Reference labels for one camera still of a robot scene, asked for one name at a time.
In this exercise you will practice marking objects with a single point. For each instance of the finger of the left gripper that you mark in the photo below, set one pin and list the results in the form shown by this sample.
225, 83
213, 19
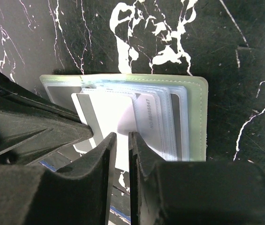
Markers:
32, 128

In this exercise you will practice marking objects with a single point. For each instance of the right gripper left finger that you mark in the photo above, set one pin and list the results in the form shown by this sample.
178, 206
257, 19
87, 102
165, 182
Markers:
77, 194

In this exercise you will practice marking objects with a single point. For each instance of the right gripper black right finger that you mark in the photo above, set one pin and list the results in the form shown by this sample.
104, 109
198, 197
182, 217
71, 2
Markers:
192, 193

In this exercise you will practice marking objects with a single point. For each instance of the green card holder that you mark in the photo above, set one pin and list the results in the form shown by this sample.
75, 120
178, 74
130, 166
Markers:
197, 90

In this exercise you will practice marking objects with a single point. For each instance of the white card with magnetic stripe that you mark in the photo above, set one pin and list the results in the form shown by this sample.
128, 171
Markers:
104, 113

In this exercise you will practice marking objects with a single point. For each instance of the grey card in holder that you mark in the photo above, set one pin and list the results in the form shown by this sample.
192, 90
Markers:
61, 95

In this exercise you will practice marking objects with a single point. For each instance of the white numbered card in holder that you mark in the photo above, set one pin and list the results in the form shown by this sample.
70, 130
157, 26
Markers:
142, 116

